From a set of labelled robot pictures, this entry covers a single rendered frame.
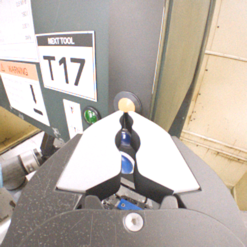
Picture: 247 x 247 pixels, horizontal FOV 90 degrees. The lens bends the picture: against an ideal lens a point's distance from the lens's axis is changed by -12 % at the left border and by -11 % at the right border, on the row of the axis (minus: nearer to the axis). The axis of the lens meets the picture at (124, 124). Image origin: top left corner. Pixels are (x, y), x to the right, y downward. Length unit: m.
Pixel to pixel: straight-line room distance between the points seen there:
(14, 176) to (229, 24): 1.31
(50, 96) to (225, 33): 1.08
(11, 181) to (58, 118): 0.35
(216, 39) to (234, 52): 0.14
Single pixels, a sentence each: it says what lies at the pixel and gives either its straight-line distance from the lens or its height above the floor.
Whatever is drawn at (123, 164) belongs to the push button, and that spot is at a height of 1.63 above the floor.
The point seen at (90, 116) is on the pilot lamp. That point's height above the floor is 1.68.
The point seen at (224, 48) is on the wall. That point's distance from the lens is 1.15.
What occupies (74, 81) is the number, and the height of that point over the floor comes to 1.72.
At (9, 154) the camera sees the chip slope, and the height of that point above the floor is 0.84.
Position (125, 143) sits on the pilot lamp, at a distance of 0.16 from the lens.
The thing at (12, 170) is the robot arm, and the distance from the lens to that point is 0.53.
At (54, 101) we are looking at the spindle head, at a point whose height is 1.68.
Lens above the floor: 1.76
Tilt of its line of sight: 33 degrees down
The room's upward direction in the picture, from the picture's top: 3 degrees clockwise
